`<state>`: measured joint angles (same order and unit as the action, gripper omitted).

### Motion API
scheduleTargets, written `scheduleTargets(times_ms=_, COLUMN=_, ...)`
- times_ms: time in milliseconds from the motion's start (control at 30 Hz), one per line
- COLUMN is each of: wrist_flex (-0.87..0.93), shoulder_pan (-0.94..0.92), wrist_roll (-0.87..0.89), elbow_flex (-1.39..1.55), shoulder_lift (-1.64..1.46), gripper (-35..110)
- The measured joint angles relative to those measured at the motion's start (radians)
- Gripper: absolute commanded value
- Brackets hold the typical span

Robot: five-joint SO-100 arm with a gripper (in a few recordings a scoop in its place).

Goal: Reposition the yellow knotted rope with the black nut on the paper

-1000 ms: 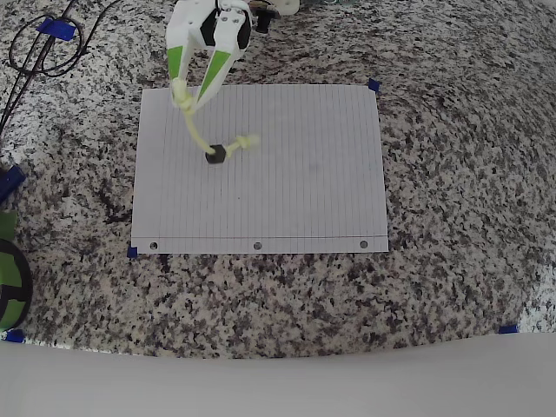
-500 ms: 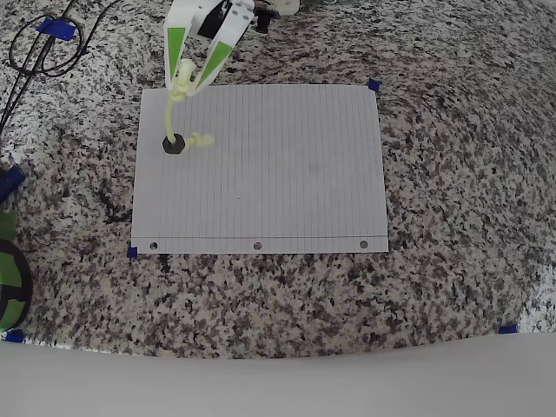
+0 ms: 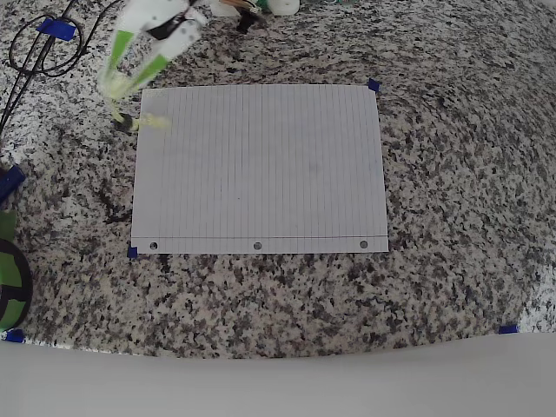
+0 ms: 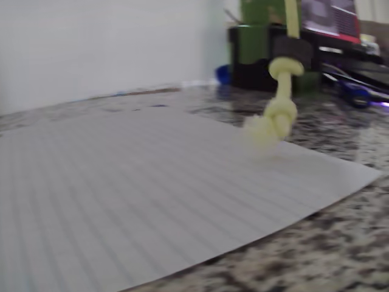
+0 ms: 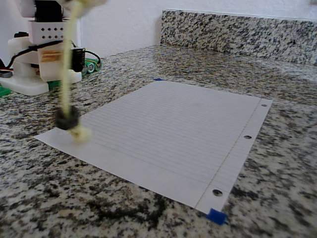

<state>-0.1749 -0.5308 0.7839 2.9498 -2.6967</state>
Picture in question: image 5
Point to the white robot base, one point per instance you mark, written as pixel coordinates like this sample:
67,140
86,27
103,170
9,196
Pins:
27,85

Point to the blue tape piece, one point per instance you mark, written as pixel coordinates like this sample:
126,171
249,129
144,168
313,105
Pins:
216,216
158,79

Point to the green base clamp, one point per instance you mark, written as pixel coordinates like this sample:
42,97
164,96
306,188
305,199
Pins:
54,84
4,91

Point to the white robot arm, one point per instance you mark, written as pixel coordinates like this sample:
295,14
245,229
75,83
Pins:
33,37

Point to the green electronic component cluster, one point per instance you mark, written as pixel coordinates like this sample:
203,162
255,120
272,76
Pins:
91,67

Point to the black motor controller board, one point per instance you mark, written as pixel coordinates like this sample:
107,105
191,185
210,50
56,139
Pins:
78,59

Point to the lined paper sheet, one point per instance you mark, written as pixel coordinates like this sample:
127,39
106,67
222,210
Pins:
173,138

